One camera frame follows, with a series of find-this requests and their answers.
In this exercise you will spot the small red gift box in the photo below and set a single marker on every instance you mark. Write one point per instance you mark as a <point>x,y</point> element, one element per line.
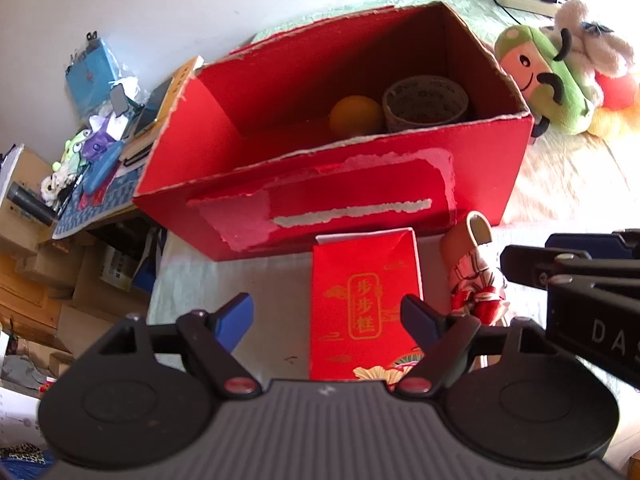
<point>357,283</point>

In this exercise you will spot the white red toy boot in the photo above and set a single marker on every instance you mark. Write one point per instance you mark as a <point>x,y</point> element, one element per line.
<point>477,286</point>

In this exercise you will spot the cluttered bedside table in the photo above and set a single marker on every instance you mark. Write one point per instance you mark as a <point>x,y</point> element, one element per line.
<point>100,167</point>

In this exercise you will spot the orange wooden gourd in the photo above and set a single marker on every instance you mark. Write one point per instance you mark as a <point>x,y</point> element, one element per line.
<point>356,116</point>

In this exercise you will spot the woven basket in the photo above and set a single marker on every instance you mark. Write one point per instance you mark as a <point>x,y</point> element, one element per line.
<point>423,102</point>

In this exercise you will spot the pink plush toy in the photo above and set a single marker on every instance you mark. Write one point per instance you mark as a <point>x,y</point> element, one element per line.
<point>595,50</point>

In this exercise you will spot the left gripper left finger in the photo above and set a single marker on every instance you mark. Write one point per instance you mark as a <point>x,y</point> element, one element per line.
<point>205,341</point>

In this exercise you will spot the white power strip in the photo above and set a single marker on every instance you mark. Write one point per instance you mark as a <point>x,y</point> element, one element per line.
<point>532,6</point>

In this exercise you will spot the green caterpillar plush toy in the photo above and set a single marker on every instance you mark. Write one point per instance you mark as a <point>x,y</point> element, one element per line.
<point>538,69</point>

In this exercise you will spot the large red cardboard box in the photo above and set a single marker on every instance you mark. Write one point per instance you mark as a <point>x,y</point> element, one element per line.
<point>249,167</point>

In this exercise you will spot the cardboard boxes stack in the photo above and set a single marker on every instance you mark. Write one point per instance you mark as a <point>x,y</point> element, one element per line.
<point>55,292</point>

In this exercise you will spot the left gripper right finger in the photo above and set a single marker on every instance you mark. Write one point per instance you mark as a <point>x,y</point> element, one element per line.
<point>450,344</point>

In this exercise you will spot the blue plastic bag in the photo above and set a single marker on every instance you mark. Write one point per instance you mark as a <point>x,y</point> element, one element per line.
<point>94,72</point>

